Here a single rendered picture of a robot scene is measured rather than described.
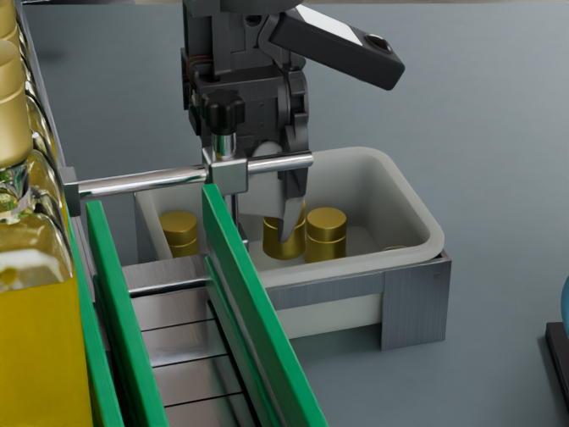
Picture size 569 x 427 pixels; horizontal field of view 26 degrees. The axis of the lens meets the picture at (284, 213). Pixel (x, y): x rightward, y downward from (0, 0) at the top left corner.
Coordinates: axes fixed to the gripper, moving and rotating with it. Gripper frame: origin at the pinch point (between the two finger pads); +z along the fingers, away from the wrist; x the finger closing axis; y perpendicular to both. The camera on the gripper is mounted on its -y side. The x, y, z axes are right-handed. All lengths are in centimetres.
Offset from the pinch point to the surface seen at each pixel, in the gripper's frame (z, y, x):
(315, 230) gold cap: 3.1, -3.1, -1.4
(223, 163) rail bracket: -12.6, 7.6, 12.5
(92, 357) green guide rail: -12.3, 18.6, 29.9
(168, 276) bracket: -4.4, 11.6, 12.5
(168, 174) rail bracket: -11.8, 11.2, 11.7
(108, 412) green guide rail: -12.3, 18.5, 34.4
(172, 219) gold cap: 2.7, 8.2, -5.7
